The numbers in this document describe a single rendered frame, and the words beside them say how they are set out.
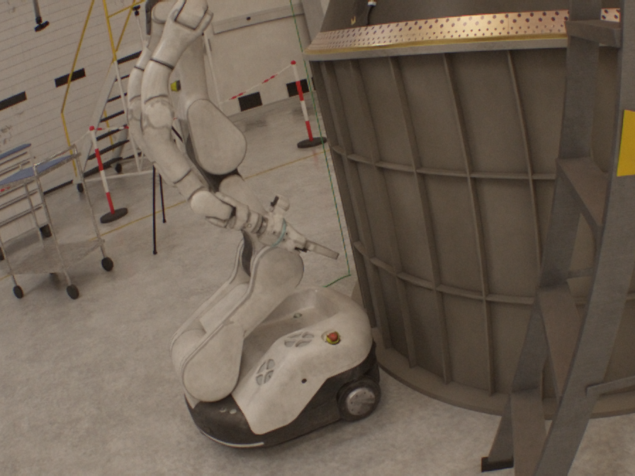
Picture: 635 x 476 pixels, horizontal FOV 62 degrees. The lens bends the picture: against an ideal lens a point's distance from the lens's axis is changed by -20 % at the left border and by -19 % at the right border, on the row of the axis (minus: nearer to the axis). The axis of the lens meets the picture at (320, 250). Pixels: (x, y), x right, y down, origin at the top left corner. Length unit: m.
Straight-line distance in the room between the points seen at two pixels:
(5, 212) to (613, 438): 5.43
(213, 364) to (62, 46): 7.54
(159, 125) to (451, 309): 1.06
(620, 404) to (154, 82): 1.69
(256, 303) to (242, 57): 8.00
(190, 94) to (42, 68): 7.31
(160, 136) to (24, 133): 7.49
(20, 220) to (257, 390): 4.42
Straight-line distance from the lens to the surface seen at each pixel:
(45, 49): 9.07
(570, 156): 1.32
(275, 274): 1.93
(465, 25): 1.66
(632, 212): 0.95
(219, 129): 1.80
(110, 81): 6.85
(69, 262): 4.07
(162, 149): 1.61
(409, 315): 2.20
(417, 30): 1.74
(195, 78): 1.82
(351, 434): 2.07
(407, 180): 1.92
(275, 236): 1.73
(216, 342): 1.94
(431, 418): 2.06
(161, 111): 1.58
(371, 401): 2.08
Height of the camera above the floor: 1.27
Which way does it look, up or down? 21 degrees down
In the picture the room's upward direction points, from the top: 13 degrees counter-clockwise
